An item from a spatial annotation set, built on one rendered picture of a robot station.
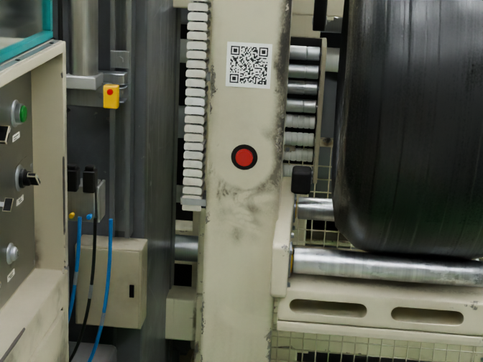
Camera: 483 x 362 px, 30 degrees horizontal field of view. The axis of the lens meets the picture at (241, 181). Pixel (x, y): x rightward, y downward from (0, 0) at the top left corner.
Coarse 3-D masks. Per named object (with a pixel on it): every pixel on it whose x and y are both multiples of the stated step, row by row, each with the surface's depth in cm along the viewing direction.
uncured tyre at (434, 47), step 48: (384, 0) 132; (432, 0) 131; (480, 0) 130; (384, 48) 130; (432, 48) 129; (480, 48) 129; (336, 96) 179; (384, 96) 130; (432, 96) 129; (480, 96) 129; (336, 144) 176; (384, 144) 132; (432, 144) 131; (480, 144) 130; (336, 192) 148; (384, 192) 136; (432, 192) 135; (480, 192) 134; (384, 240) 145; (432, 240) 143; (480, 240) 142
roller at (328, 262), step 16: (304, 256) 152; (320, 256) 152; (336, 256) 152; (352, 256) 152; (368, 256) 151; (384, 256) 152; (400, 256) 152; (416, 256) 152; (304, 272) 153; (320, 272) 152; (336, 272) 152; (352, 272) 151; (368, 272) 151; (384, 272) 151; (400, 272) 150; (416, 272) 150; (432, 272) 150; (448, 272) 150; (464, 272) 150; (480, 272) 150
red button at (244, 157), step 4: (240, 152) 154; (244, 152) 154; (248, 152) 154; (236, 156) 155; (240, 156) 155; (244, 156) 154; (248, 156) 154; (252, 156) 155; (236, 160) 155; (240, 160) 155; (244, 160) 155; (248, 160) 155; (240, 164) 155; (244, 164) 155; (248, 164) 155
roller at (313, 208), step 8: (304, 200) 179; (312, 200) 179; (320, 200) 179; (328, 200) 179; (296, 208) 178; (304, 208) 178; (312, 208) 178; (320, 208) 178; (328, 208) 178; (304, 216) 179; (312, 216) 179; (320, 216) 179; (328, 216) 178
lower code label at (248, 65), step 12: (228, 48) 150; (240, 48) 150; (252, 48) 149; (264, 48) 149; (228, 60) 150; (240, 60) 150; (252, 60) 150; (264, 60) 150; (228, 72) 151; (240, 72) 151; (252, 72) 151; (264, 72) 150; (228, 84) 152; (240, 84) 151; (252, 84) 151; (264, 84) 151
